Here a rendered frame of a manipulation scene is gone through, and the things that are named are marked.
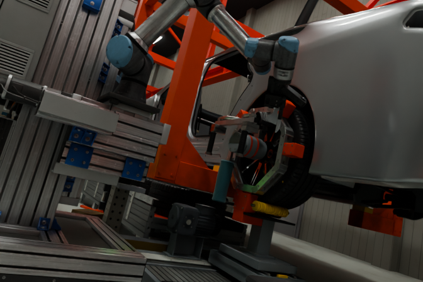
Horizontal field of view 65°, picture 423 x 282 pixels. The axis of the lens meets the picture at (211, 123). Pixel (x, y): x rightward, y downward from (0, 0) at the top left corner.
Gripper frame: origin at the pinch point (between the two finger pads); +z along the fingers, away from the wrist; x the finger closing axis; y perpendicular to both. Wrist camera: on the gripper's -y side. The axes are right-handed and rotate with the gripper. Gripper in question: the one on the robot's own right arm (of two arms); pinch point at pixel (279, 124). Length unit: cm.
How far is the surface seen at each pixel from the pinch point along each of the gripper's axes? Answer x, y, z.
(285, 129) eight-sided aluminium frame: -47, -4, 26
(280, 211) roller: -34, -11, 74
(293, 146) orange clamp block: -35.4, -10.0, 29.0
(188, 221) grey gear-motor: -24, 43, 90
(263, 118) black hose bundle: -47, 9, 21
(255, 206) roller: -26, 4, 68
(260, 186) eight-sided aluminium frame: -32, 3, 57
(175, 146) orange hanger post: -60, 65, 61
